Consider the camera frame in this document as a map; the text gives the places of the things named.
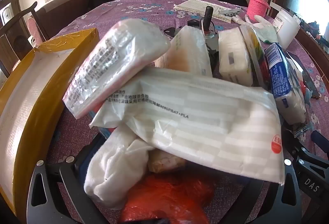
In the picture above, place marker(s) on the stack of white papers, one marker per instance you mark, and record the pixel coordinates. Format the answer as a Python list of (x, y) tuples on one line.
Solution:
[(198, 6)]

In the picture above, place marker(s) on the white plastic jar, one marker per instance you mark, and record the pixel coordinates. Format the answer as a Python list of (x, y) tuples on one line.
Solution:
[(286, 28)]

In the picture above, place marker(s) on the white glove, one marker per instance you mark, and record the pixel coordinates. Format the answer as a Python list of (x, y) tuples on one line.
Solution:
[(267, 32)]

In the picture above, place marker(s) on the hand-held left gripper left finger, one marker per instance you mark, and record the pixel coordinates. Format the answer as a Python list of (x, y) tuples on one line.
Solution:
[(66, 177)]

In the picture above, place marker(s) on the dark wooden chair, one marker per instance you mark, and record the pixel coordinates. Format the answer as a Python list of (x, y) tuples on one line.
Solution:
[(15, 31)]

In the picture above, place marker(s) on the blue tissue pack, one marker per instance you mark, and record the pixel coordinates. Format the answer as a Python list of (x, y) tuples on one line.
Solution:
[(285, 85)]

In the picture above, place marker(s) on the pink flower tissue pack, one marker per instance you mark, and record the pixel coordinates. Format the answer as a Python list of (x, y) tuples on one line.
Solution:
[(187, 51)]

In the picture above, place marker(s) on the white tube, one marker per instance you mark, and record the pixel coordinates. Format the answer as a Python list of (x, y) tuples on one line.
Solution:
[(240, 19)]

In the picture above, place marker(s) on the clear printed pink-edged packet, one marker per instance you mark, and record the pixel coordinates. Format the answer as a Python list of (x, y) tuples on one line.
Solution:
[(113, 64)]

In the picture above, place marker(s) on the red plastic bag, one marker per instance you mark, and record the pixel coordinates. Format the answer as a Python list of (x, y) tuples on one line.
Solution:
[(169, 200)]

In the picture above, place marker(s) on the white tissue pack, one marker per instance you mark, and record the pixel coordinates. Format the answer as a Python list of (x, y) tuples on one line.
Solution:
[(232, 56)]

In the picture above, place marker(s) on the white cloth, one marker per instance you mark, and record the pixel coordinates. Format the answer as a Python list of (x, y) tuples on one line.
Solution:
[(115, 162)]

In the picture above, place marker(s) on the red-brown cushioned armchair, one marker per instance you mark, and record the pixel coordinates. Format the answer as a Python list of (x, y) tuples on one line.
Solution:
[(59, 10)]

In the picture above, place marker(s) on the large white striped packet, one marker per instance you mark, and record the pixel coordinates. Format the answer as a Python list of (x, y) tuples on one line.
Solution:
[(205, 126)]

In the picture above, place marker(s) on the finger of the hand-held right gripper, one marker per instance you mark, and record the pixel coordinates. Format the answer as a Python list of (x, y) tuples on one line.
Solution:
[(295, 146), (318, 140)]

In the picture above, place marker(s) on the purple floral tablecloth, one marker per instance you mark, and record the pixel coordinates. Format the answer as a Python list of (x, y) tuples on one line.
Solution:
[(123, 12)]

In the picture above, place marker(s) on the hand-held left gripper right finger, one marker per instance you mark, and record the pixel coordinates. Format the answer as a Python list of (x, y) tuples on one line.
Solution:
[(289, 188)]

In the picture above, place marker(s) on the yellow taped cardboard box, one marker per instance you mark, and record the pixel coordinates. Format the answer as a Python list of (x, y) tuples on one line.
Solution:
[(28, 100)]

